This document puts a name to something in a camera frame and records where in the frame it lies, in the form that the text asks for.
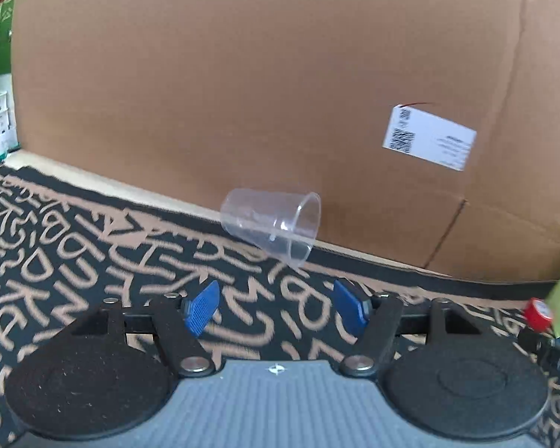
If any black letter-patterned mat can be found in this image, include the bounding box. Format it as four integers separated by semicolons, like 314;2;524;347
0;165;560;448

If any clear plastic cup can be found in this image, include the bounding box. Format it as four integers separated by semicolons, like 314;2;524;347
220;188;322;269

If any white shipping label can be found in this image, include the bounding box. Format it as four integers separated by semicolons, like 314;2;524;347
383;105;477;171

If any red tape roll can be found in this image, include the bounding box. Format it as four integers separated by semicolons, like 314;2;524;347
524;297;554;332

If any large brown cardboard sheet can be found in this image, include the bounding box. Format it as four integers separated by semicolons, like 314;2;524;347
9;0;560;283

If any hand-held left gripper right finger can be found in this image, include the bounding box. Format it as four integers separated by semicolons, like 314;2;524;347
333;279;485;377

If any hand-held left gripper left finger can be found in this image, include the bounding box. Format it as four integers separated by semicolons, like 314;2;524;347
72;280;219;378

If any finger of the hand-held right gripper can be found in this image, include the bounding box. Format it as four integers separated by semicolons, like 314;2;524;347
518;329;560;374

